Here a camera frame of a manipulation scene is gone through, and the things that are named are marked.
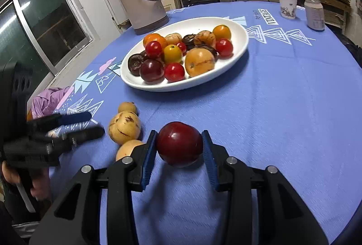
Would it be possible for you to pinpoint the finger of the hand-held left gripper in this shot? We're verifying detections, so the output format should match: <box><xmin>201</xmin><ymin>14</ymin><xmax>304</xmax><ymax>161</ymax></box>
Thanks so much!
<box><xmin>34</xmin><ymin>126</ymin><xmax>105</xmax><ymax>153</ymax></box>
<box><xmin>28</xmin><ymin>112</ymin><xmax>92</xmax><ymax>134</ymax></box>

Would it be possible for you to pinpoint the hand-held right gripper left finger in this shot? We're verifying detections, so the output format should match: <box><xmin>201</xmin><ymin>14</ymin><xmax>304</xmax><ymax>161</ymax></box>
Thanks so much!
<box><xmin>28</xmin><ymin>130</ymin><xmax>158</xmax><ymax>245</ymax></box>

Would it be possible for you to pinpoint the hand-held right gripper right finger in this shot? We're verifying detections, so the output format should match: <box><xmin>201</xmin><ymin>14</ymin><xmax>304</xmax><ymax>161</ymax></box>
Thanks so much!
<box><xmin>201</xmin><ymin>130</ymin><xmax>330</xmax><ymax>245</ymax></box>

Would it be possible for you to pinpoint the yellow pepino melon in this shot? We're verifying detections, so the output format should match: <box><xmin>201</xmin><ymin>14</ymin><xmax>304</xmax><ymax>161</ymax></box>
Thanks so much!
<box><xmin>164</xmin><ymin>33</ymin><xmax>182</xmax><ymax>46</ymax></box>
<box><xmin>109</xmin><ymin>111</ymin><xmax>142</xmax><ymax>144</ymax></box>
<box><xmin>193</xmin><ymin>31</ymin><xmax>216</xmax><ymax>48</ymax></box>
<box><xmin>118</xmin><ymin>102</ymin><xmax>139</xmax><ymax>115</ymax></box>
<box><xmin>116</xmin><ymin>139</ymin><xmax>146</xmax><ymax>162</ymax></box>

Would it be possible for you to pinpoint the yellow-green tangerine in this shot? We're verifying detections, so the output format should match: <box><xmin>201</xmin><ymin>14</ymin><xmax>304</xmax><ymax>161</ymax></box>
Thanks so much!
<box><xmin>162</xmin><ymin>44</ymin><xmax>183</xmax><ymax>64</ymax></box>

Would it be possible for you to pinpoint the white oval plate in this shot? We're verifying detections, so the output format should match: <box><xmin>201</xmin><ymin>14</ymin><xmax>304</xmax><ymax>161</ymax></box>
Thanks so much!
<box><xmin>121</xmin><ymin>17</ymin><xmax>249</xmax><ymax>92</ymax></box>

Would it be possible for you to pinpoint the smooth round orange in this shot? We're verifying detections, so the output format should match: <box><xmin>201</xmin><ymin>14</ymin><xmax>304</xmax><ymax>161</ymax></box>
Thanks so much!
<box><xmin>212</xmin><ymin>25</ymin><xmax>232</xmax><ymax>40</ymax></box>

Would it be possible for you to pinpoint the person's left forearm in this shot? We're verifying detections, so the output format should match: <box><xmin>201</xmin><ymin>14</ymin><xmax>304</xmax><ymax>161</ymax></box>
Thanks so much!
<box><xmin>0</xmin><ymin>183</ymin><xmax>46</xmax><ymax>245</ymax></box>

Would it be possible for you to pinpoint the person's left hand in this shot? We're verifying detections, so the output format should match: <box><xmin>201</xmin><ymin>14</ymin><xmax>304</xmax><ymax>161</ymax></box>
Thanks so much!
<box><xmin>1</xmin><ymin>162</ymin><xmax>52</xmax><ymax>202</ymax></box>

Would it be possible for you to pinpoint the purple crumpled cloth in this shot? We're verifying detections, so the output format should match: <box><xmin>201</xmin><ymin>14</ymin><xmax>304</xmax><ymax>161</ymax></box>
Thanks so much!
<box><xmin>31</xmin><ymin>87</ymin><xmax>74</xmax><ymax>118</ymax></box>

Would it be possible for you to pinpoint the blue printed tablecloth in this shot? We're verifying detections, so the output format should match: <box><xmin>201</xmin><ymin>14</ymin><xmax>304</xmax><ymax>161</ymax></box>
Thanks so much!
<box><xmin>48</xmin><ymin>1</ymin><xmax>362</xmax><ymax>245</ymax></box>

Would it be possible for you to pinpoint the white printed paper cup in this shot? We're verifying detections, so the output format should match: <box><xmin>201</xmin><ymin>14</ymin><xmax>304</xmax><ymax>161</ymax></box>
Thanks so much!
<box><xmin>277</xmin><ymin>0</ymin><xmax>299</xmax><ymax>20</ymax></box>

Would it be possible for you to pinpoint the pale drink can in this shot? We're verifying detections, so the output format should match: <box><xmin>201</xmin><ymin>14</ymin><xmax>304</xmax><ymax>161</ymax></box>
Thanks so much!
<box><xmin>304</xmin><ymin>0</ymin><xmax>326</xmax><ymax>31</ymax></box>

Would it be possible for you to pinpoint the aluminium frame window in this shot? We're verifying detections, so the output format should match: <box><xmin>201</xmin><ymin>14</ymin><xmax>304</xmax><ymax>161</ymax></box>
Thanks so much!
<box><xmin>0</xmin><ymin>0</ymin><xmax>99</xmax><ymax>87</ymax></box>

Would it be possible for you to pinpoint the pale wooden picture frame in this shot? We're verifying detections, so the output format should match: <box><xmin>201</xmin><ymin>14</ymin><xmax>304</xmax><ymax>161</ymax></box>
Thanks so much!
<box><xmin>162</xmin><ymin>0</ymin><xmax>181</xmax><ymax>12</ymax></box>

